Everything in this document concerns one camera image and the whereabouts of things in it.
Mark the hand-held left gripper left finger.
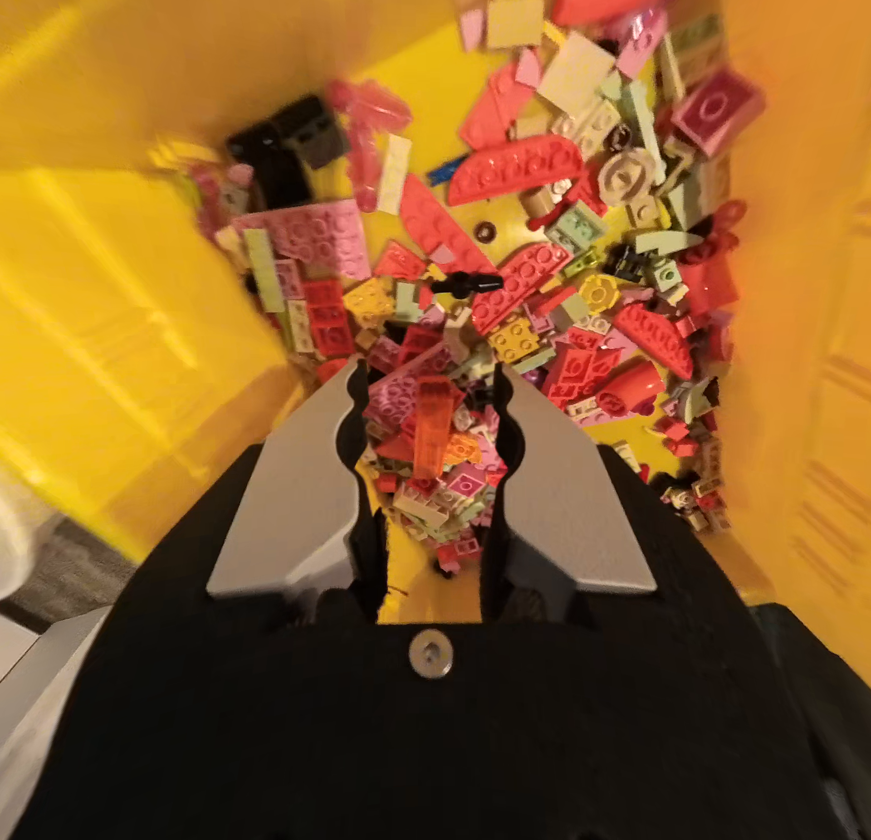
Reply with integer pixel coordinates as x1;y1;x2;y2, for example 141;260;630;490
205;357;389;622

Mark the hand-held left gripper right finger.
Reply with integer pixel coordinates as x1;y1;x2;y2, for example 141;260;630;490
478;362;659;622

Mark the pile of toy bricks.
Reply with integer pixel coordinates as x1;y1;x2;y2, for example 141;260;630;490
153;0;768;580

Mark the yellow plastic bin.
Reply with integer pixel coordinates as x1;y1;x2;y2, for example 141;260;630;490
0;0;871;688

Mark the orange brick separator tool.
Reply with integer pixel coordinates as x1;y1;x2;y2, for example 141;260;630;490
411;376;454;479

